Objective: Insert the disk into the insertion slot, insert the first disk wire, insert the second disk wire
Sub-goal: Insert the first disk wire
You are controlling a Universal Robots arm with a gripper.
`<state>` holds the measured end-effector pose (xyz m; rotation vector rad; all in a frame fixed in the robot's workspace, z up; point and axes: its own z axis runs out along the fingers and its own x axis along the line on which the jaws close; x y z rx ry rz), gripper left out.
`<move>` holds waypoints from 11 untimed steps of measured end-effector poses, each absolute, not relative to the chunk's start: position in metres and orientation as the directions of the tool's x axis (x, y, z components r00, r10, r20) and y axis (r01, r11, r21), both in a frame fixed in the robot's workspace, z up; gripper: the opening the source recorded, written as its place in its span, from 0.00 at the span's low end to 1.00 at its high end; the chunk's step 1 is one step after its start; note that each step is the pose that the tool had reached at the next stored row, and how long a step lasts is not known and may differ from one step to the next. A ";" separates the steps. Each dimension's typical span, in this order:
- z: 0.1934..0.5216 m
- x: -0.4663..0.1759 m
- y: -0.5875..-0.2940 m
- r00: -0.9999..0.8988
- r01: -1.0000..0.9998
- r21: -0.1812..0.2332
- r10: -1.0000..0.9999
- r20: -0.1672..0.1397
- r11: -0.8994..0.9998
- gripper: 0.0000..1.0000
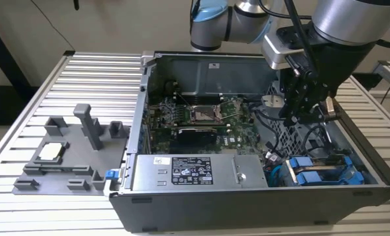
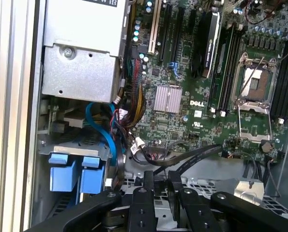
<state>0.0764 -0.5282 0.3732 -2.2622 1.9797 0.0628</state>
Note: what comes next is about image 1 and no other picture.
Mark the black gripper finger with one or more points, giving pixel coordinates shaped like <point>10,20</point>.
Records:
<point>318,100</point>
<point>293,98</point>

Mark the hard disk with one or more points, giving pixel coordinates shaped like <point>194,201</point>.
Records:
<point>324,169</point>

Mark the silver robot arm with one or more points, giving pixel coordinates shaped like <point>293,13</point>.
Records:
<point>342,19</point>

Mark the black RAM slot bank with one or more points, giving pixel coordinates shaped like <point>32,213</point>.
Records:
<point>197,99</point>
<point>201,124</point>

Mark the green motherboard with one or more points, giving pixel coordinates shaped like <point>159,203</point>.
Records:
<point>239,137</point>

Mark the CPU socket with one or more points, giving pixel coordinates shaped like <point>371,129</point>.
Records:
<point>203,114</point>

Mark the silver chipset heatsink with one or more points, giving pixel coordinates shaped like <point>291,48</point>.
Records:
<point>231,151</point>

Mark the black graphics card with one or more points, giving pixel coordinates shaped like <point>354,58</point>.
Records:
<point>197,136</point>

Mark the black PC case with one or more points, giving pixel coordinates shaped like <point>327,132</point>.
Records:
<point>214,211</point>

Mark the silver power supply unit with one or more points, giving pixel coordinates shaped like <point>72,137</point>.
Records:
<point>145,172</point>

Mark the blue case latch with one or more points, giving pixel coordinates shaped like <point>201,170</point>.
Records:
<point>110,174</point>

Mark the grey parts rack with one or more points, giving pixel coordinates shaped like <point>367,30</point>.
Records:
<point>76,157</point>

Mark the silver CPU chip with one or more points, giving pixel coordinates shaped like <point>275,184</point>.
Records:
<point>52,150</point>

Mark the silver metal bracket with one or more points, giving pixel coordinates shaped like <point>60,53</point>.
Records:
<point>273,102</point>

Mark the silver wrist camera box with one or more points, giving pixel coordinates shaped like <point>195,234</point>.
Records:
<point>279,51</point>

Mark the small black wall object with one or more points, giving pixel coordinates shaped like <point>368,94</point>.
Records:
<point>76,3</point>

